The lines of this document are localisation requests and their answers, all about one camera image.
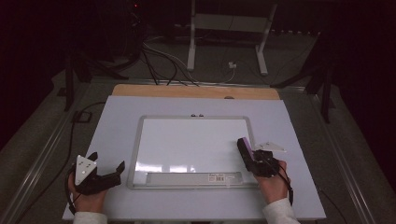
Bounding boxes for white plug with cable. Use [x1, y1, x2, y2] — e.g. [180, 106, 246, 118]
[144, 42, 238, 86]

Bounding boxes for whiteboard with metal frame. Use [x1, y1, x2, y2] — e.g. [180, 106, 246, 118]
[126, 115, 264, 190]

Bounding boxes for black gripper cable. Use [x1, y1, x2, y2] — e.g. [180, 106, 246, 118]
[264, 152, 294, 207]
[64, 101, 107, 216]

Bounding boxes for black square floor plate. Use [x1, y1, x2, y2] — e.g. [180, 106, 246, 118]
[71, 110, 93, 123]

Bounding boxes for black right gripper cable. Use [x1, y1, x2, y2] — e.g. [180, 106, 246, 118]
[264, 152, 294, 207]

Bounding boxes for black tripod stand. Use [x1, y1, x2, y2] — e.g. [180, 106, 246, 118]
[270, 32, 337, 124]
[63, 50, 129, 113]

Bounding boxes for person's right hand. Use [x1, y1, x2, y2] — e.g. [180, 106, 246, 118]
[253, 160, 290, 205]

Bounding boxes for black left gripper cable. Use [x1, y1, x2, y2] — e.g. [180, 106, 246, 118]
[64, 101, 107, 216]

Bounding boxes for person's left hand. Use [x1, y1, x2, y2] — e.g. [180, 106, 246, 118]
[67, 180, 108, 215]

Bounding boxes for dark equipment with red light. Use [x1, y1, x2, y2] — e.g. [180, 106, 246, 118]
[123, 0, 148, 62]

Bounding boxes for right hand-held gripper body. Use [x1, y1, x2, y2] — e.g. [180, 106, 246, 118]
[248, 141, 287, 179]

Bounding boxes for black and purple whiteboard eraser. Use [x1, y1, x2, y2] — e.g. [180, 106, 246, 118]
[236, 136, 257, 173]

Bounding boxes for white table cover sheet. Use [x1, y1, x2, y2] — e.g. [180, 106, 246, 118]
[62, 94, 327, 221]

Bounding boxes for metal floor rail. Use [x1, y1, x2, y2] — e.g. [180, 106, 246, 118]
[0, 81, 94, 224]
[306, 91, 379, 224]

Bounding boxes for grey metal stand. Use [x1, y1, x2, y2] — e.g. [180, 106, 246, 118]
[186, 0, 278, 77]

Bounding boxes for black floor cables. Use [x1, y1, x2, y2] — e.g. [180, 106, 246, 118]
[140, 43, 201, 87]

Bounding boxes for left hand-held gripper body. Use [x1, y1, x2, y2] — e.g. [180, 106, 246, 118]
[74, 154, 122, 196]

